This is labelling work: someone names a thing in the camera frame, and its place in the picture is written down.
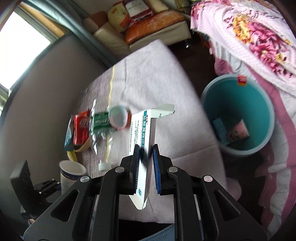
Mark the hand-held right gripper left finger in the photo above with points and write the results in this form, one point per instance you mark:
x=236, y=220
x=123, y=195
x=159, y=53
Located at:
x=137, y=162

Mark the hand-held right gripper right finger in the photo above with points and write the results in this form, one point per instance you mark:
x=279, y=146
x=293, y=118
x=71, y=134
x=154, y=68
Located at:
x=155, y=166

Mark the white and blue medicine box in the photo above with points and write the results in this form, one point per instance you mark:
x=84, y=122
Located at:
x=141, y=129

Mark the round white plastic cup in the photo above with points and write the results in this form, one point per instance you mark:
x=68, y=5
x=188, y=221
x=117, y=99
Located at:
x=118, y=115

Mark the light blue snack packet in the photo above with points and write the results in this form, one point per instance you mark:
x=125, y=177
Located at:
x=69, y=139

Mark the teal plastic bin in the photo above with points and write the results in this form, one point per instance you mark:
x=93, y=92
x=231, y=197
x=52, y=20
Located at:
x=242, y=104

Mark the white paper cup blue print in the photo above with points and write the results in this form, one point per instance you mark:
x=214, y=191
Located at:
x=69, y=176

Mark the crumpled snack wrapper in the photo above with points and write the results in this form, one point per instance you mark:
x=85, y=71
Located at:
x=72, y=155

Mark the crushed clear bottle green label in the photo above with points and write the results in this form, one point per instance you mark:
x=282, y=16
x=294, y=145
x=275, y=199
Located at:
x=100, y=119

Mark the red soda can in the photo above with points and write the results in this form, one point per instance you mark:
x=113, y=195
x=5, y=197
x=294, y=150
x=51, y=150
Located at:
x=81, y=129

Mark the red snack wrapper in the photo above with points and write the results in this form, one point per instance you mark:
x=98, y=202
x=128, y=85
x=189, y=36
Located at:
x=85, y=113

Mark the small blue packet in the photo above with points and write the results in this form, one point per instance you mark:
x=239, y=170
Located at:
x=219, y=129

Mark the lilac tablecloth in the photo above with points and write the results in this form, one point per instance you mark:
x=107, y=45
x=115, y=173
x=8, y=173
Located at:
x=150, y=81

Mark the red bin label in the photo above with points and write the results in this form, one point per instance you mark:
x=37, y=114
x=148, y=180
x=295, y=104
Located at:
x=242, y=80

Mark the beige sofa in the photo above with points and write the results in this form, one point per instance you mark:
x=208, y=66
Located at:
x=111, y=39

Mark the pink striped bed sheet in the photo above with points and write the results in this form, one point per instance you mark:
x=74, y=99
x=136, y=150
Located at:
x=284, y=139

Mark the orange seat cushion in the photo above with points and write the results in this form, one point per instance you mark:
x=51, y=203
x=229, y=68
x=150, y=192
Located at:
x=152, y=25

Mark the yellow and white bag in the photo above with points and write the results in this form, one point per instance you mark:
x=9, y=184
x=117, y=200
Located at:
x=118, y=17

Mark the window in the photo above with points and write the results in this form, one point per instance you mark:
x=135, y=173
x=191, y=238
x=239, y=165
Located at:
x=23, y=41

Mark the red and white bag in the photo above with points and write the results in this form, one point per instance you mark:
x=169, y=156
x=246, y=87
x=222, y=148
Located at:
x=138, y=10

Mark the floral bedsheet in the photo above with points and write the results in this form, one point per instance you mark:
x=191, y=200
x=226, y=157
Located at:
x=254, y=34

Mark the grey metal frame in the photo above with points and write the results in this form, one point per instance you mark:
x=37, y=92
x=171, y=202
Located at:
x=76, y=41

